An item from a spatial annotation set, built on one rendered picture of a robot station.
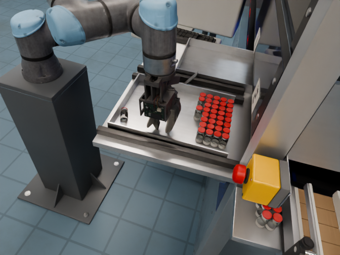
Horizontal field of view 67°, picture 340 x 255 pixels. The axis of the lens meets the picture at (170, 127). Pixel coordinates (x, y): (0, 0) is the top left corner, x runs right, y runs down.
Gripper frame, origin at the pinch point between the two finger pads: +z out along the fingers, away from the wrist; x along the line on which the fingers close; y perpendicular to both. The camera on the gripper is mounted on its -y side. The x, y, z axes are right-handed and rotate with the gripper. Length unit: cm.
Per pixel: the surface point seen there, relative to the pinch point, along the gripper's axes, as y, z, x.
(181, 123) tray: -4.7, 1.8, 4.1
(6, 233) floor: 25, 83, -79
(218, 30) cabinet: -87, 6, -3
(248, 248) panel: 8, 39, 34
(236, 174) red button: 16.9, -8.9, 22.6
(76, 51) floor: -145, 75, -155
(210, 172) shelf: 8.9, 3.3, 16.7
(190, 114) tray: -9.9, 1.9, 5.4
